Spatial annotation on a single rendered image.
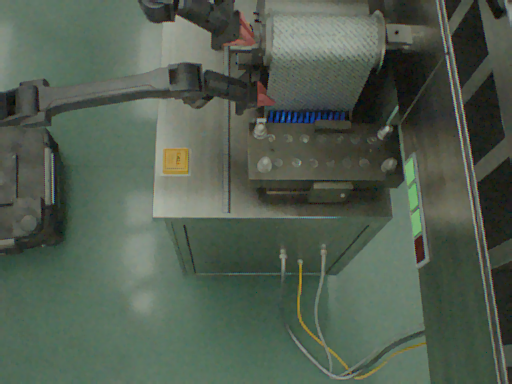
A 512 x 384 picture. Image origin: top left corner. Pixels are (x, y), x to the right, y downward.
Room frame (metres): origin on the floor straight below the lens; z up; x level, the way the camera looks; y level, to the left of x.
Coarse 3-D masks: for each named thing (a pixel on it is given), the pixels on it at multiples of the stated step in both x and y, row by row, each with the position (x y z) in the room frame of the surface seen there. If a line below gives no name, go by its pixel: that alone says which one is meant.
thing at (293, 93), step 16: (272, 80) 0.70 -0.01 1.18; (288, 80) 0.71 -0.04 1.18; (304, 80) 0.71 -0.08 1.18; (320, 80) 0.72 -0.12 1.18; (336, 80) 0.73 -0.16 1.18; (352, 80) 0.73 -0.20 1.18; (272, 96) 0.70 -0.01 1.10; (288, 96) 0.71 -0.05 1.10; (304, 96) 0.72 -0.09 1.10; (320, 96) 0.72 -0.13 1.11; (336, 96) 0.73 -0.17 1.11; (352, 96) 0.74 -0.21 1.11; (304, 112) 0.72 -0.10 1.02
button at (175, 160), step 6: (168, 150) 0.59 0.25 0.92; (174, 150) 0.59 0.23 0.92; (180, 150) 0.60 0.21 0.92; (186, 150) 0.60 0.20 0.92; (168, 156) 0.57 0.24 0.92; (174, 156) 0.57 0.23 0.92; (180, 156) 0.58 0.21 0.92; (186, 156) 0.58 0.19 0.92; (162, 162) 0.55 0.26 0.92; (168, 162) 0.55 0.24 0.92; (174, 162) 0.56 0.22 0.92; (180, 162) 0.56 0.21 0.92; (186, 162) 0.56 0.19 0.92; (162, 168) 0.54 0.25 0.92; (168, 168) 0.54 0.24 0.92; (174, 168) 0.54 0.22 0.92; (180, 168) 0.54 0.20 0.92; (186, 168) 0.55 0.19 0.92
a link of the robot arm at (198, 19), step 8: (184, 0) 0.71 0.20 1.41; (192, 0) 0.71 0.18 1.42; (200, 0) 0.72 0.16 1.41; (176, 8) 0.71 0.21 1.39; (184, 8) 0.70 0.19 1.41; (192, 8) 0.70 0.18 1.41; (200, 8) 0.71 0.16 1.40; (208, 8) 0.72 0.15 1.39; (184, 16) 0.69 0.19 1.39; (192, 16) 0.69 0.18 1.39; (200, 16) 0.70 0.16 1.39
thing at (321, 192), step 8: (312, 184) 0.52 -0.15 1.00; (320, 184) 0.52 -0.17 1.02; (328, 184) 0.52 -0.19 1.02; (336, 184) 0.53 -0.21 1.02; (344, 184) 0.53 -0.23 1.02; (312, 192) 0.51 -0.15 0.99; (320, 192) 0.51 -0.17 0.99; (328, 192) 0.51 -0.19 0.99; (336, 192) 0.52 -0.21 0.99; (344, 192) 0.52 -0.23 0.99; (312, 200) 0.51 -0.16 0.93; (320, 200) 0.51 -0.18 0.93; (328, 200) 0.51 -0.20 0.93; (336, 200) 0.52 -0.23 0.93; (344, 200) 0.52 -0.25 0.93
